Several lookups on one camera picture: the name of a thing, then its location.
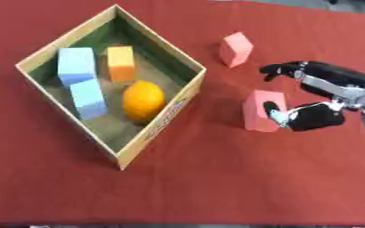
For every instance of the orange toy fruit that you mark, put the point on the orange toy fruit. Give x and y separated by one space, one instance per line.
143 100

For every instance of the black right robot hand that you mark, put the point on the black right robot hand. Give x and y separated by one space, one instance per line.
326 74

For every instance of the large pink foam block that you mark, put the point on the large pink foam block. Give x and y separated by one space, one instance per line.
258 111

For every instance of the orange foam block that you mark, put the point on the orange foam block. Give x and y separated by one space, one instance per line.
121 63

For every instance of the tan cardboard box green inside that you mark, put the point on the tan cardboard box green inside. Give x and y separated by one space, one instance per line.
113 89

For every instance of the small light blue foam block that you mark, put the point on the small light blue foam block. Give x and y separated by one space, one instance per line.
89 99

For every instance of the large light blue foam block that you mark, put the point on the large light blue foam block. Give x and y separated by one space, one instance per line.
76 65

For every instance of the small pink foam block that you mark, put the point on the small pink foam block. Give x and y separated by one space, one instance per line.
236 49

